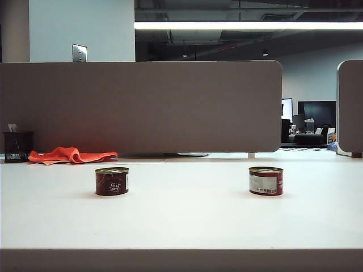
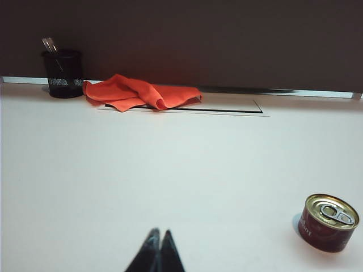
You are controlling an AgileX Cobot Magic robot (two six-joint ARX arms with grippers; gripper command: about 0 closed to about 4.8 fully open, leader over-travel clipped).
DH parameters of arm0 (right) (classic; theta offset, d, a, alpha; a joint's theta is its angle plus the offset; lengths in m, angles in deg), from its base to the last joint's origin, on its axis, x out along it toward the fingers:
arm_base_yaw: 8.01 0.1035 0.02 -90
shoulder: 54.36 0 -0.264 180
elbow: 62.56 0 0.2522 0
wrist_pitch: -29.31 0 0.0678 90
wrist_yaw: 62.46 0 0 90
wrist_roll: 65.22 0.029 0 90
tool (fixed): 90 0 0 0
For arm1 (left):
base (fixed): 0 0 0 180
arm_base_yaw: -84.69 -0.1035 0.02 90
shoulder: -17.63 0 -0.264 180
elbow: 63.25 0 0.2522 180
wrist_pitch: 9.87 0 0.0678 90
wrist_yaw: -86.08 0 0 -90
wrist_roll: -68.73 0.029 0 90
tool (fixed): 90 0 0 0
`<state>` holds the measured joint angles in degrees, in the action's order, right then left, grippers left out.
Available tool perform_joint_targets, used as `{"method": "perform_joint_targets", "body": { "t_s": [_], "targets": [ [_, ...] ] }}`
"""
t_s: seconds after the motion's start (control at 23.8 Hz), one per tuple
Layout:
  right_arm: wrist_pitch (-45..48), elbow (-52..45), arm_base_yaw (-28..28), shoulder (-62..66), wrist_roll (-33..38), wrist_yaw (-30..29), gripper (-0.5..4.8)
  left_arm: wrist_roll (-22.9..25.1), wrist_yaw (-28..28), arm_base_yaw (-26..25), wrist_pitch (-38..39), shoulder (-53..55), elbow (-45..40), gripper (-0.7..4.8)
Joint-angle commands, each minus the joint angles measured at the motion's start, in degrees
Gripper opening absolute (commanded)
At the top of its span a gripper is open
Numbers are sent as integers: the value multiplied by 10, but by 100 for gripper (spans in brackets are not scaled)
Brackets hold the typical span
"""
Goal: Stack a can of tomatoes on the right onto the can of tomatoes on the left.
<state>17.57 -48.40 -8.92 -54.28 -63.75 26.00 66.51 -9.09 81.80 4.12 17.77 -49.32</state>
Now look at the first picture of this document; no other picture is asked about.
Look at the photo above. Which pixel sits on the red tomato can white label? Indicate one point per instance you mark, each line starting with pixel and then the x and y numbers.
pixel 263 181

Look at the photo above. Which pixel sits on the red tomato can dark label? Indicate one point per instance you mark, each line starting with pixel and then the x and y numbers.
pixel 107 181

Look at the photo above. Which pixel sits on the silver monitor stand base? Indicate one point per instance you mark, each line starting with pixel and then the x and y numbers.
pixel 193 154

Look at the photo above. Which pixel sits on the large grey desk partition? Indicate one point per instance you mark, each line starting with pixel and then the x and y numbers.
pixel 141 107

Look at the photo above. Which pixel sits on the white lit monitor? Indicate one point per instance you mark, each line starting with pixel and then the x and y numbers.
pixel 287 109

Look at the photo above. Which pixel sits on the orange cloth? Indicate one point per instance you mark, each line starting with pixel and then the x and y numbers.
pixel 71 154

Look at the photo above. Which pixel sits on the black ceiling spot lamp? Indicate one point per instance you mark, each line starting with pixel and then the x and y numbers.
pixel 265 52

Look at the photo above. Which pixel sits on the long ceiling light strip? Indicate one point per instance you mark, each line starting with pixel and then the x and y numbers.
pixel 241 25

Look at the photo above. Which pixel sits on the black round ottoman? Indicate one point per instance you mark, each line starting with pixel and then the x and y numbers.
pixel 309 139

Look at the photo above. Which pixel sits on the white desktop machine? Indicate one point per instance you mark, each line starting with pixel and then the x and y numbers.
pixel 310 126

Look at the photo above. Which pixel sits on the large black screen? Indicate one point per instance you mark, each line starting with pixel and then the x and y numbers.
pixel 320 112

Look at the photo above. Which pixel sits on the black mesh pen holder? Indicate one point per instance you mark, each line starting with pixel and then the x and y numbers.
pixel 17 146

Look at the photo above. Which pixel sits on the white clip in pen holder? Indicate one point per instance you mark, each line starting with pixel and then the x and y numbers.
pixel 12 128

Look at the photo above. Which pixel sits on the grey desk partition white edge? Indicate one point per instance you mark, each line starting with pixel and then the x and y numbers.
pixel 351 107

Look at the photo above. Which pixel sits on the brown partition foot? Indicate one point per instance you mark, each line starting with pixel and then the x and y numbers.
pixel 356 154

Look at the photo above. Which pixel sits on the white partition bracket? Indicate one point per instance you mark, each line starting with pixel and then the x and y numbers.
pixel 251 155

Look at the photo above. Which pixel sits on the metal wall outlet plate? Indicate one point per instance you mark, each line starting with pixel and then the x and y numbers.
pixel 79 53

